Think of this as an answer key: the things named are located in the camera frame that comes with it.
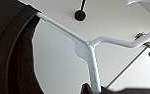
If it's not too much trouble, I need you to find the white wardrobe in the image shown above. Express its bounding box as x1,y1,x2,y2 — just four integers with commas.
17,0,150,94

